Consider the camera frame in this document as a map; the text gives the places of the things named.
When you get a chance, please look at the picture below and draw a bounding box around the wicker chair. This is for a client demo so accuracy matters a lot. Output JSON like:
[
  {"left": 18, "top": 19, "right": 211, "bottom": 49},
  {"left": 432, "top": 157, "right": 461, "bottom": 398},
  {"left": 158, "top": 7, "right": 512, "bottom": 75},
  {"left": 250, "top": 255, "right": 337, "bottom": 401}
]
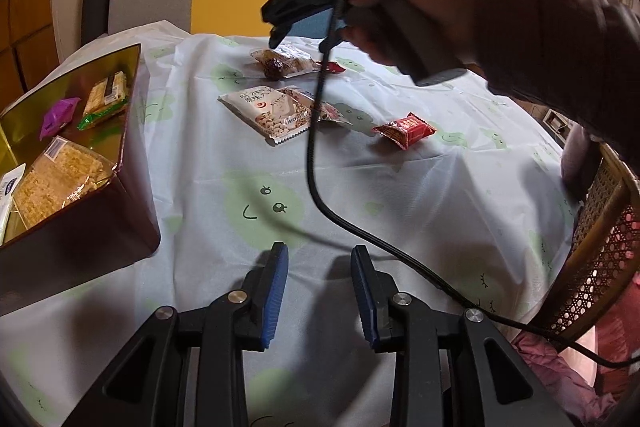
[{"left": 542, "top": 142, "right": 640, "bottom": 348}]

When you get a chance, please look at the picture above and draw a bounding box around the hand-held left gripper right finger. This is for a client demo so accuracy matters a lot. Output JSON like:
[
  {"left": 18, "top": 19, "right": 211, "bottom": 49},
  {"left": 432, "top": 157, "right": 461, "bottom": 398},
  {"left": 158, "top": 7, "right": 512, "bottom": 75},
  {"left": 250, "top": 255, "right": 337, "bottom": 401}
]
[{"left": 350, "top": 245, "right": 571, "bottom": 427}]

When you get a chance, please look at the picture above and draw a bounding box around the white packet with blue label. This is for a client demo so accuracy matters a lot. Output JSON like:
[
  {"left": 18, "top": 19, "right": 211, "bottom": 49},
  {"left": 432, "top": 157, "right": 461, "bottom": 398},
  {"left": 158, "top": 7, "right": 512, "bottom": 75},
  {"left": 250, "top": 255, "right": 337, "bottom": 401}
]
[{"left": 0, "top": 163, "right": 27, "bottom": 243}]

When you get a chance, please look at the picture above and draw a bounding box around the orange wooden wardrobe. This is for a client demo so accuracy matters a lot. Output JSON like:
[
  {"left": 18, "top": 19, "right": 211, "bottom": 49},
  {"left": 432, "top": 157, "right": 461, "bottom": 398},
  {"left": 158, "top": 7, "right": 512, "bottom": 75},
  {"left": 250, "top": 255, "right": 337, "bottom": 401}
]
[{"left": 0, "top": 0, "right": 61, "bottom": 108}]

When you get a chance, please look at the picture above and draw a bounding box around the bagged bread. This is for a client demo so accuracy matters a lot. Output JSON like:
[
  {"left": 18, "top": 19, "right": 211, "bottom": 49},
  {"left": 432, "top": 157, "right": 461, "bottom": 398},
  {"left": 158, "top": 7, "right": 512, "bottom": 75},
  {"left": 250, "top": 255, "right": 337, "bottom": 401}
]
[{"left": 315, "top": 99, "right": 353, "bottom": 126}]

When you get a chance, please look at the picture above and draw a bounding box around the white nut snack packet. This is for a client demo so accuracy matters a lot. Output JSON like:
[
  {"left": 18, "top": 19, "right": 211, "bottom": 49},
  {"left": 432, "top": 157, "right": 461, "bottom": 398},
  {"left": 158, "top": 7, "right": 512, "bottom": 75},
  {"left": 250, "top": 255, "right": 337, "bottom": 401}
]
[{"left": 218, "top": 86, "right": 321, "bottom": 145}]

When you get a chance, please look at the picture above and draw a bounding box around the golden crisp bar packet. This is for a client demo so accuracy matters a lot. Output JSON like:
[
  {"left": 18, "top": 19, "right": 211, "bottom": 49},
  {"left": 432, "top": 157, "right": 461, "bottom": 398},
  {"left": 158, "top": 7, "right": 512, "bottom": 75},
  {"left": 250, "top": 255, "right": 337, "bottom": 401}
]
[{"left": 12, "top": 137, "right": 116, "bottom": 228}]

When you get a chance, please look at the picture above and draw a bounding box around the cracker packet with green end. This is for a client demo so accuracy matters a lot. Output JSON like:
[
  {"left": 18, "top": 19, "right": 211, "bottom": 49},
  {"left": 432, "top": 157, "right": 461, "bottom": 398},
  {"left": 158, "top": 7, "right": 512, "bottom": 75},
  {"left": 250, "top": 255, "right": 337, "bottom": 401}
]
[{"left": 76, "top": 72, "right": 128, "bottom": 131}]

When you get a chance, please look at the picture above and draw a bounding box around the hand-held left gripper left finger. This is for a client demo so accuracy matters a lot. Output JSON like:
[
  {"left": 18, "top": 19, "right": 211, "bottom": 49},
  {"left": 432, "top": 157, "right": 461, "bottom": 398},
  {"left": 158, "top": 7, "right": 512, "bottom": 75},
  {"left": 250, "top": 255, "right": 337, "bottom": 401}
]
[{"left": 65, "top": 242, "right": 290, "bottom": 427}]

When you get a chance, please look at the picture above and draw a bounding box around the purple snack packet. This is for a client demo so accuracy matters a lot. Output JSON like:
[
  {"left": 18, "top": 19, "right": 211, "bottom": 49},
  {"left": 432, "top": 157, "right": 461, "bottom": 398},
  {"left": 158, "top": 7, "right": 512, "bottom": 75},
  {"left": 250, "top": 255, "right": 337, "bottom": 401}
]
[{"left": 40, "top": 98, "right": 82, "bottom": 140}]

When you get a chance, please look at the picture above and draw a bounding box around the person's right forearm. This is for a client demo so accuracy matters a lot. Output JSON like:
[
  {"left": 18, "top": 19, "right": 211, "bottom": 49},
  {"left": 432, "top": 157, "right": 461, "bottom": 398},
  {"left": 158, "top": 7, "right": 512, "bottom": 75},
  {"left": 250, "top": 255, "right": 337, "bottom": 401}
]
[{"left": 472, "top": 0, "right": 640, "bottom": 158}]

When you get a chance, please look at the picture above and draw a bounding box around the red candy packet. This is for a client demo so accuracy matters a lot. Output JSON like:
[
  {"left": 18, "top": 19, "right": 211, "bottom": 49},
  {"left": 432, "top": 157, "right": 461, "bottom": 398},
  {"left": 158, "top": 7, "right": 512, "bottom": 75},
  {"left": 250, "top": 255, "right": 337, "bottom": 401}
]
[{"left": 372, "top": 113, "right": 437, "bottom": 151}]

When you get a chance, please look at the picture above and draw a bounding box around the gold-lined tin box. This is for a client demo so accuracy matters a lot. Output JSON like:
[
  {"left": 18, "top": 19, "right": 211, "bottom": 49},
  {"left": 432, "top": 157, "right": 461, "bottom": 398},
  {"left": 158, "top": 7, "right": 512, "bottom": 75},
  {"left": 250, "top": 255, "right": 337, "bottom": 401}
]
[{"left": 0, "top": 43, "right": 162, "bottom": 318}]

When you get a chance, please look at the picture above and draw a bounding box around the pink cloth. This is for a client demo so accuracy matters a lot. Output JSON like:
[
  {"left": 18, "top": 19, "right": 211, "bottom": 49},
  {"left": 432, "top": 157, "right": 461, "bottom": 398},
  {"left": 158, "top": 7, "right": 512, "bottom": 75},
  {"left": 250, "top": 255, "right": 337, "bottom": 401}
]
[{"left": 510, "top": 272, "right": 640, "bottom": 427}]

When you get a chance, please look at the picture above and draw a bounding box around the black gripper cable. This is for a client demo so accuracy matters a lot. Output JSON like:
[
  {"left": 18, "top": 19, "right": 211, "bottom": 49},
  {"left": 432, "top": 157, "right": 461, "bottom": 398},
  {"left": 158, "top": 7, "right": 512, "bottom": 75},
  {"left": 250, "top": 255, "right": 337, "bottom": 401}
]
[{"left": 304, "top": 0, "right": 640, "bottom": 369}]

